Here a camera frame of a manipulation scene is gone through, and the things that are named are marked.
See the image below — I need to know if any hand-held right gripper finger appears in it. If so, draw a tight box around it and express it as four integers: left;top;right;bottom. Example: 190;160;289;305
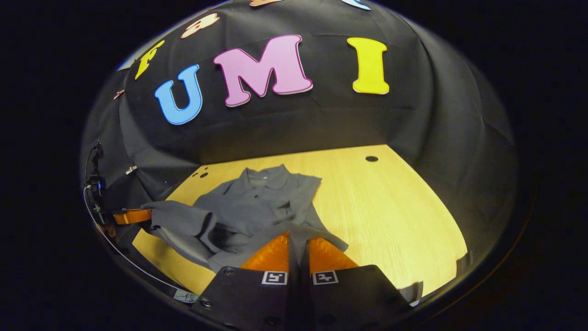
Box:
299;235;413;331
191;231;300;331

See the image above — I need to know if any grey collared shirt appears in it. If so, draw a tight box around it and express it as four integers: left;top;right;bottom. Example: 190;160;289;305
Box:
140;164;350;276

